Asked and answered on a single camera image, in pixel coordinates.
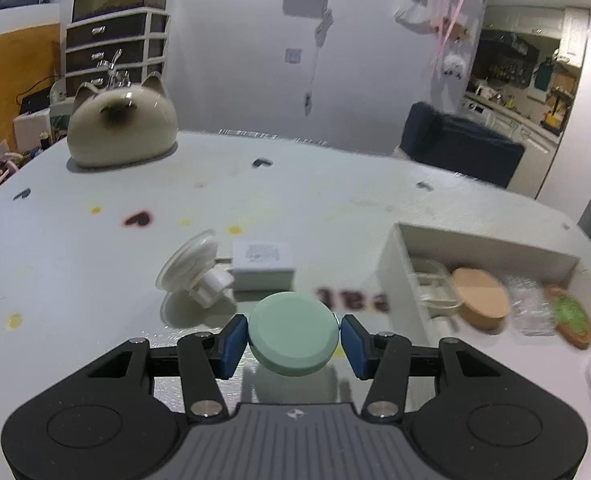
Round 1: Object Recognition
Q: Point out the round wooden lid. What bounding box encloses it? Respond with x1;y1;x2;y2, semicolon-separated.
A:
452;266;511;332

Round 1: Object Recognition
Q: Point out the dark blue chair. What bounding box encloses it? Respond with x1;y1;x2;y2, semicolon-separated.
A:
399;102;525;188

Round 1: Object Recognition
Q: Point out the mint green round puck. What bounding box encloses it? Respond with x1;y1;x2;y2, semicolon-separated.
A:
248;292;340;376

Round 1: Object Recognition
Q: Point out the white drawer cabinet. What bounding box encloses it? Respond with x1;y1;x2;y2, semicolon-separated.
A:
64;6;170;98

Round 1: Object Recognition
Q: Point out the white suction cup holder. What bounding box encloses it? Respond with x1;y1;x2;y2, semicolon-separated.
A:
155;230;234;309

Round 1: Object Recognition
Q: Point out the cream cat-shaped ceramic pot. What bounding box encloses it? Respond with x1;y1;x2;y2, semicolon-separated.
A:
68;72;178;169

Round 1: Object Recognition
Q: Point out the white usb charger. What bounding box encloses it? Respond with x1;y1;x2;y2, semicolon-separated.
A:
231;240;295;292

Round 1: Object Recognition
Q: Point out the wooden coaster green dinosaur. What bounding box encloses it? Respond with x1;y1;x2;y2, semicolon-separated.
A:
544;285;591;350

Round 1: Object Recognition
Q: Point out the sheep plush toy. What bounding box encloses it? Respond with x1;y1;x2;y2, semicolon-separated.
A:
442;53;468;80

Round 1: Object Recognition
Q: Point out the white cardboard tray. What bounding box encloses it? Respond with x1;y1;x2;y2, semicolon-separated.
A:
377;223;591;404

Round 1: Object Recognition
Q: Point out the clear plastic case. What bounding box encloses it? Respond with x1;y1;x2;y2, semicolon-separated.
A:
503;274;556;337

